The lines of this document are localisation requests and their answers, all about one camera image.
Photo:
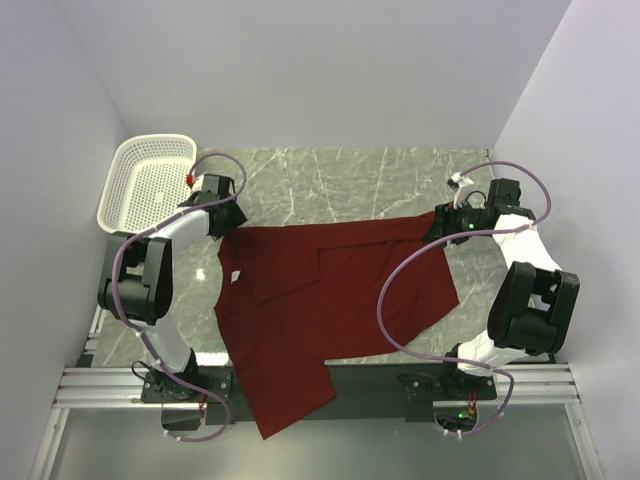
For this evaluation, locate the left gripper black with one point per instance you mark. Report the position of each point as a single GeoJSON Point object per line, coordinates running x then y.
{"type": "Point", "coordinates": [237, 218]}

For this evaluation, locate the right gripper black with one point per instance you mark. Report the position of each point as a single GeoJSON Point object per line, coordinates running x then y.
{"type": "Point", "coordinates": [445, 221]}

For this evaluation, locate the dark red t shirt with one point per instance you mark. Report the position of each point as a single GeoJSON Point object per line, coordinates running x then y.
{"type": "Point", "coordinates": [299, 295]}

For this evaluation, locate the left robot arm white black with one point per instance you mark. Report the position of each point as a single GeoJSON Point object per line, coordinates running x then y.
{"type": "Point", "coordinates": [136, 283]}

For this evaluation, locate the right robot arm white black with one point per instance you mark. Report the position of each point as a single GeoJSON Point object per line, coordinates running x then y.
{"type": "Point", "coordinates": [535, 302]}

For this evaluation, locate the white perforated plastic basket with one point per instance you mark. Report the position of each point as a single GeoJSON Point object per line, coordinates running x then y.
{"type": "Point", "coordinates": [146, 182]}

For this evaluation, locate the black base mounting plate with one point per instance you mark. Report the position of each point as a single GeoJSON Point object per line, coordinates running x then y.
{"type": "Point", "coordinates": [319, 392]}

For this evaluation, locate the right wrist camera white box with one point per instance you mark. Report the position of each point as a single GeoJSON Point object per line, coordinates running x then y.
{"type": "Point", "coordinates": [462, 187]}

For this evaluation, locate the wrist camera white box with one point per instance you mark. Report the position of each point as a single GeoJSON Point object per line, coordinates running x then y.
{"type": "Point", "coordinates": [195, 182]}
{"type": "Point", "coordinates": [462, 187]}

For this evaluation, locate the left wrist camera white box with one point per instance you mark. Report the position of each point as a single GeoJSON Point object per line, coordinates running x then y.
{"type": "Point", "coordinates": [195, 182]}

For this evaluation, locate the aluminium frame rail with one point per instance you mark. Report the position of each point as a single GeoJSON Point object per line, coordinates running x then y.
{"type": "Point", "coordinates": [532, 430]}

